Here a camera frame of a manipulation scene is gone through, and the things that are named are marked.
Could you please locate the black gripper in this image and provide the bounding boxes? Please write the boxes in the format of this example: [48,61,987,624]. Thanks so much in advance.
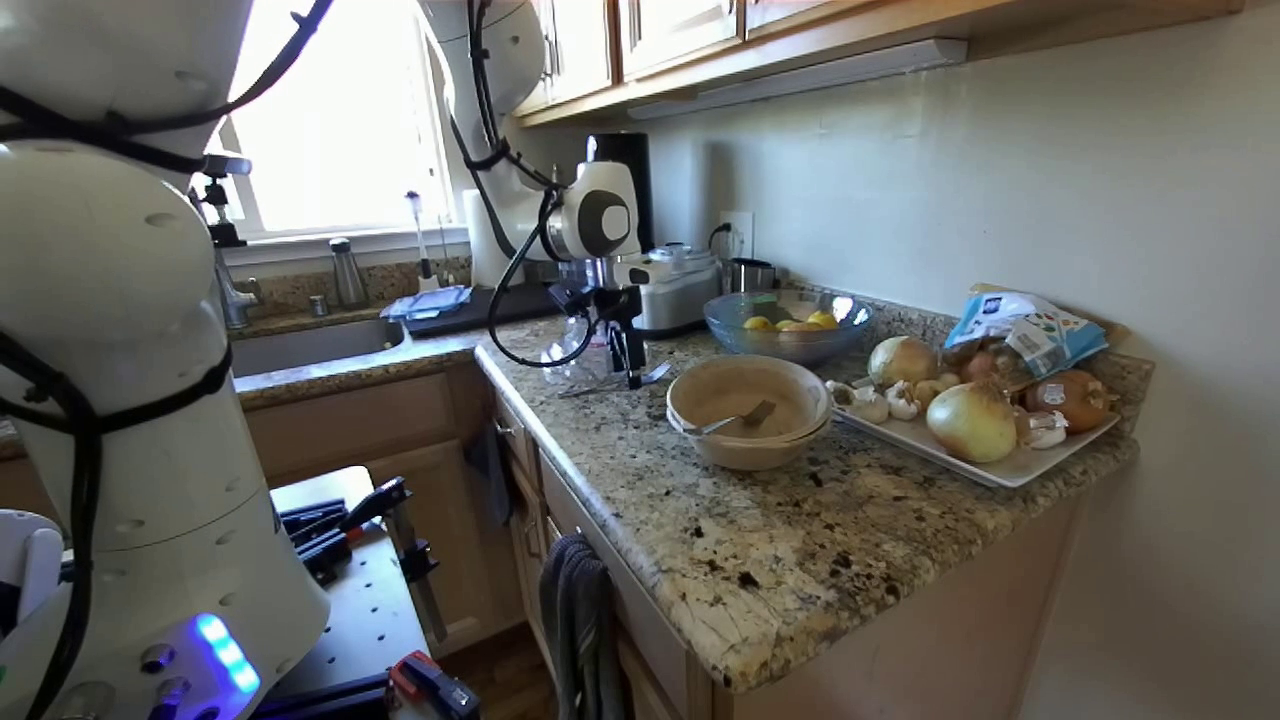
[580,260,655,393]

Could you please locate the cream ceramic bowl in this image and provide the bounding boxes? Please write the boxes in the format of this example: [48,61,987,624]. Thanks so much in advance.
[662,352,838,451]
[670,418,832,475]

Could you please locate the clear glass bowl pink label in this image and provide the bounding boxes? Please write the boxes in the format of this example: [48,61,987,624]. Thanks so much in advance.
[531,294,614,393]

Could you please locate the glass fruit bowl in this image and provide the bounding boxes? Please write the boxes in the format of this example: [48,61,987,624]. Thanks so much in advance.
[700,286,880,372]

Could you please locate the silver kitchen appliance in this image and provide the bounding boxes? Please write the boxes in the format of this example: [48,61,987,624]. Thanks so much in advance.
[623,239,722,341]

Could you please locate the black ribbed drying mat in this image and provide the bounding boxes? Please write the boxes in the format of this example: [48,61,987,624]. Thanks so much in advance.
[436,279,573,335]

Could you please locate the white paper towel roll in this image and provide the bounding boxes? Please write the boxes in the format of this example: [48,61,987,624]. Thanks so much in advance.
[460,182,534,293]

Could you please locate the pale blue container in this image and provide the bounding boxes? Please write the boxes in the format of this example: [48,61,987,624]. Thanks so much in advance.
[380,282,480,335]

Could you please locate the black soda maker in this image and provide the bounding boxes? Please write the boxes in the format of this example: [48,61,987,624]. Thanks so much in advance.
[584,129,661,254]

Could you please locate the wooden lower cabinets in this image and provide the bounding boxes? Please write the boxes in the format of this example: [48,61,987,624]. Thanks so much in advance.
[237,355,722,720]

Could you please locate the wooden cabinets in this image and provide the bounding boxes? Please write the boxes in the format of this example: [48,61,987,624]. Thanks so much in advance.
[513,0,1245,132]
[237,355,722,720]

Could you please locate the dark hanging towel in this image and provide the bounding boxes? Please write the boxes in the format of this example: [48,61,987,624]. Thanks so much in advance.
[534,533,631,720]

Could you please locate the small yellow onion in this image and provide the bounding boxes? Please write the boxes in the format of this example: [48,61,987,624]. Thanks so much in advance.
[865,332,940,393]

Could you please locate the soap dispenser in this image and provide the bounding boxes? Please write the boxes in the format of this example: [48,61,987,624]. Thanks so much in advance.
[329,237,372,311]

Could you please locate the steel kitchen sink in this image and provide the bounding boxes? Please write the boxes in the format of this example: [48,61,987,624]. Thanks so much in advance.
[233,311,407,379]

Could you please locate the under-cabinet light strip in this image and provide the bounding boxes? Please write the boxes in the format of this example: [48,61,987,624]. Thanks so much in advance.
[623,36,971,122]

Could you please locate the wooden upper cabinets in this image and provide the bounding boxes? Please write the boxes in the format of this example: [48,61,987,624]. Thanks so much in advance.
[513,0,1245,132]

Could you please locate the black red clamp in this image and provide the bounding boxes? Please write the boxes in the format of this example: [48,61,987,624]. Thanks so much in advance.
[277,475,411,585]

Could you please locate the large yellow onion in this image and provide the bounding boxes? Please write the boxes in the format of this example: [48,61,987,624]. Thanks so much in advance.
[923,379,1024,468]

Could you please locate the black perforated cart top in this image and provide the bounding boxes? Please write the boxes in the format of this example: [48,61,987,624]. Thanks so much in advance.
[256,459,463,720]

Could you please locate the brown onion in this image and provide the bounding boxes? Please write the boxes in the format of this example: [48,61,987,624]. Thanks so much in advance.
[958,341,1030,393]
[1024,367,1118,437]

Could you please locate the red blue hand tool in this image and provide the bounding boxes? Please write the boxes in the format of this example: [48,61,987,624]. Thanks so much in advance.
[385,647,483,720]

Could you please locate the blue white mushroom bag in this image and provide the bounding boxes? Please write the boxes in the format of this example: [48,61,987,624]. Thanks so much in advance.
[940,282,1112,379]

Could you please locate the white mushroom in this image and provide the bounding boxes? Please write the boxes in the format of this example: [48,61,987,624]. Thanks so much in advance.
[1019,406,1072,451]

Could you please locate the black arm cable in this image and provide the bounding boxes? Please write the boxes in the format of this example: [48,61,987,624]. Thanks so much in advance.
[444,0,605,372]

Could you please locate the steel mug black handle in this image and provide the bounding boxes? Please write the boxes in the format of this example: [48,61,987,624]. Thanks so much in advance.
[722,252,791,301]

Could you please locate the white wall outlet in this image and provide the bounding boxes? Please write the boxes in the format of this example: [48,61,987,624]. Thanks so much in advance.
[713,209,760,262]

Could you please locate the black camera on stand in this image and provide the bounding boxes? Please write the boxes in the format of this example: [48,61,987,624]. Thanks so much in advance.
[192,151,256,252]

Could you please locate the black base cable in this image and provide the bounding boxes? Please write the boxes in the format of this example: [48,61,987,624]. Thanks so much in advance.
[0,0,335,720]

